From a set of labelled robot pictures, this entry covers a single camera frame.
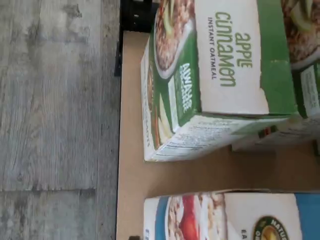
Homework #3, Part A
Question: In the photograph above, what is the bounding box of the blue and white oatmeal box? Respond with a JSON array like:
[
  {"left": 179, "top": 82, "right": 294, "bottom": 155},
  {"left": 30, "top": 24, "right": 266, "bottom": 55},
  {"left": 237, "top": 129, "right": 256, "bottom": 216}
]
[{"left": 143, "top": 190, "right": 320, "bottom": 240}]

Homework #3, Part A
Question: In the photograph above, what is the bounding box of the green apple cinnamon oatmeal box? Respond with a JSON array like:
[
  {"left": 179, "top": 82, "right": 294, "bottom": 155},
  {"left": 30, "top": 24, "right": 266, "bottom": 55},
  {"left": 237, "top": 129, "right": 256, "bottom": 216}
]
[
  {"left": 140, "top": 0, "right": 302, "bottom": 163},
  {"left": 231, "top": 0, "right": 320, "bottom": 154}
]

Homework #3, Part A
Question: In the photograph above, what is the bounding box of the black metal shelving rack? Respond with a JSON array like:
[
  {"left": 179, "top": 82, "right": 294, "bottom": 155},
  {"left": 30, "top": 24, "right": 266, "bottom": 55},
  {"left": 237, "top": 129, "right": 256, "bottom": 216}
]
[{"left": 114, "top": 0, "right": 320, "bottom": 240}]

